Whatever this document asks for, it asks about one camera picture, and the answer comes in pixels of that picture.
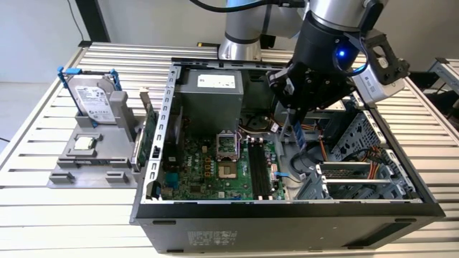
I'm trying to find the green RAM stick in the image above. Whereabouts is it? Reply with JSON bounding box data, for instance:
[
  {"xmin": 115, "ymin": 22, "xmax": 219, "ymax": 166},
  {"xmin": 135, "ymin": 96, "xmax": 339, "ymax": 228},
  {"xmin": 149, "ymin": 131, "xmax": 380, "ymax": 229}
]
[{"xmin": 291, "ymin": 109, "xmax": 309, "ymax": 153}]

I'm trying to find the metal optical drive cage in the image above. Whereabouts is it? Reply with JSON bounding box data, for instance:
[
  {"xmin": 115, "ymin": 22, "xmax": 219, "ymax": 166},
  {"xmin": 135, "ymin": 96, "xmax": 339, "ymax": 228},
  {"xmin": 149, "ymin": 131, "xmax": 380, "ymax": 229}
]
[{"xmin": 273, "ymin": 101, "xmax": 356, "ymax": 140}]

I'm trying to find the grey power supply unit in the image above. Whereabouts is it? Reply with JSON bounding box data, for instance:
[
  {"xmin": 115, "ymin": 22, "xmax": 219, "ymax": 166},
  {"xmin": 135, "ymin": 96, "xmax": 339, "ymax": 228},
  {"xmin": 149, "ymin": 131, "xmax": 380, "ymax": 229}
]
[{"xmin": 175, "ymin": 68, "xmax": 245, "ymax": 138}]

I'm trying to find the aluminium side table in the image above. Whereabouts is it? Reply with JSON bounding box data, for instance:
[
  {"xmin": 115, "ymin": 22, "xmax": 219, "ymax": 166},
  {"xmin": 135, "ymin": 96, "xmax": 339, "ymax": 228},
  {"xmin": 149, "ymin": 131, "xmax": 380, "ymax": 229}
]
[{"xmin": 424, "ymin": 58, "xmax": 459, "ymax": 119}]

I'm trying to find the metal socket cover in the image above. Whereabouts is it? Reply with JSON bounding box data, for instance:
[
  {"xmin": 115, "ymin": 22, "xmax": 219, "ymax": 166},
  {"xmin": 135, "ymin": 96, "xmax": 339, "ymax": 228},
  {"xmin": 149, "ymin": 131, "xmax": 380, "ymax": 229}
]
[{"xmin": 215, "ymin": 130, "xmax": 241, "ymax": 160}]

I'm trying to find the metal hard disk cage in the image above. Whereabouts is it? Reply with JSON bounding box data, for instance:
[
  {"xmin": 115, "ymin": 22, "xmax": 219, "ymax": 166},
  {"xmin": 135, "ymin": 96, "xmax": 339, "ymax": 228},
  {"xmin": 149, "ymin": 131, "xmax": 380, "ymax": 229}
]
[{"xmin": 298, "ymin": 110, "xmax": 417, "ymax": 201}]

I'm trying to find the CPU socket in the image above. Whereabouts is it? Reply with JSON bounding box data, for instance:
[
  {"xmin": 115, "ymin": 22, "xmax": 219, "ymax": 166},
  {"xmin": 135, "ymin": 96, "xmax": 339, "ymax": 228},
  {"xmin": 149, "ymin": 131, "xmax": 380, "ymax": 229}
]
[{"xmin": 218, "ymin": 160, "xmax": 241, "ymax": 180}]

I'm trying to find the green graphics card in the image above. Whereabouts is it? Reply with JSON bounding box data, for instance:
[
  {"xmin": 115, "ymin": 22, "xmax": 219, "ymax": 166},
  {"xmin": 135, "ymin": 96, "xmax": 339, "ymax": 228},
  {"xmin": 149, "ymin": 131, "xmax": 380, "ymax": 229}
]
[{"xmin": 130, "ymin": 85, "xmax": 162, "ymax": 173}]

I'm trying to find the green motherboard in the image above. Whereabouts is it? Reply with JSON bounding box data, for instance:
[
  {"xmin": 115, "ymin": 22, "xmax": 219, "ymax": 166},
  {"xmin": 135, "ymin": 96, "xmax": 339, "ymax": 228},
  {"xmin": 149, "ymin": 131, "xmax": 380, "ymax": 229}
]
[{"xmin": 163, "ymin": 134, "xmax": 289, "ymax": 201}]

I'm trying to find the hard disk blue carrier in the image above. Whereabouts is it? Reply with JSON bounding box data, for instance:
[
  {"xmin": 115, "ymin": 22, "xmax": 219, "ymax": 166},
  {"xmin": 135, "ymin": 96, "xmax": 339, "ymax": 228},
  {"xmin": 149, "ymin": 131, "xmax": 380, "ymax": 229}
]
[{"xmin": 57, "ymin": 68, "xmax": 123, "ymax": 128}]

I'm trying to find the black PC case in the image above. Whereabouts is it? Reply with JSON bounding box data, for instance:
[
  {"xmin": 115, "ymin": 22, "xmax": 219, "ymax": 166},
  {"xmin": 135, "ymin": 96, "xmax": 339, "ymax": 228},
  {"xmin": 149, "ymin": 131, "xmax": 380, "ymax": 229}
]
[{"xmin": 129, "ymin": 56, "xmax": 446, "ymax": 255}]

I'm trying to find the silver CPU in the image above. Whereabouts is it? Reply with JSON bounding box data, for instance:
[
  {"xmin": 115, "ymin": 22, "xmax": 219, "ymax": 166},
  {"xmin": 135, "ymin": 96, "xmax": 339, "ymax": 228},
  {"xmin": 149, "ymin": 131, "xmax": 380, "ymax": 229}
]
[{"xmin": 73, "ymin": 136, "xmax": 98, "ymax": 151}]

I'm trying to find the grey parts rack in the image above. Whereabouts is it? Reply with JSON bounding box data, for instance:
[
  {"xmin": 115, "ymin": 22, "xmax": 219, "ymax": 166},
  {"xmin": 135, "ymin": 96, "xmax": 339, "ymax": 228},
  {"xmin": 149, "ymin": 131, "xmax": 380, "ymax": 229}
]
[{"xmin": 46, "ymin": 91, "xmax": 145, "ymax": 190}]

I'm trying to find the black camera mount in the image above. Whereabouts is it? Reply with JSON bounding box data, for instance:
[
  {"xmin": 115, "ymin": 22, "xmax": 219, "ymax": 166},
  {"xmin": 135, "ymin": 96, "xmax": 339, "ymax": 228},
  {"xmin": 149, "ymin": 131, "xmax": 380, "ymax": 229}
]
[{"xmin": 361, "ymin": 29, "xmax": 412, "ymax": 86}]

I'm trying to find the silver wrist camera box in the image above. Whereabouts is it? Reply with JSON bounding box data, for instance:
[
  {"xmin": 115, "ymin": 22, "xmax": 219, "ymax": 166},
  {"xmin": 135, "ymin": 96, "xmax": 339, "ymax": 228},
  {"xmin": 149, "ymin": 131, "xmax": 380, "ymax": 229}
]
[{"xmin": 351, "ymin": 68, "xmax": 408, "ymax": 105}]

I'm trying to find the power supply wire bundle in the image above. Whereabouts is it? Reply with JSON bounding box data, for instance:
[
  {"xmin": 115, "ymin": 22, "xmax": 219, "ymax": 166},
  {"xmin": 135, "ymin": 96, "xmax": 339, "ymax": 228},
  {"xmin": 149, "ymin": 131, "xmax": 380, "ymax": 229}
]
[{"xmin": 238, "ymin": 112, "xmax": 282, "ymax": 135}]

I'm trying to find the orange data wire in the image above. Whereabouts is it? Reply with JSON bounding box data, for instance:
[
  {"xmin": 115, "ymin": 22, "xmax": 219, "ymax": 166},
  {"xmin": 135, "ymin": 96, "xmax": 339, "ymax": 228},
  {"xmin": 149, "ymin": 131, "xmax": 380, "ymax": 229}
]
[{"xmin": 318, "ymin": 134, "xmax": 330, "ymax": 163}]

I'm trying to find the red yellow wire bundle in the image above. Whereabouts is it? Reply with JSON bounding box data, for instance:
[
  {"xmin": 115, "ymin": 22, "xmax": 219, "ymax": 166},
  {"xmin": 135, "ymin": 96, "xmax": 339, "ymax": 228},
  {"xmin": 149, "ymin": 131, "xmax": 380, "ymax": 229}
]
[{"xmin": 368, "ymin": 146, "xmax": 388, "ymax": 180}]

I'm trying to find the black vertical post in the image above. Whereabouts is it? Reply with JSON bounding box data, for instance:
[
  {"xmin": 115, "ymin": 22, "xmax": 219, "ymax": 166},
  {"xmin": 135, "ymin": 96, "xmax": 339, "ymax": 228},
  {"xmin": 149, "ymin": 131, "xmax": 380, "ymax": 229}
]
[{"xmin": 74, "ymin": 0, "xmax": 111, "ymax": 46}]

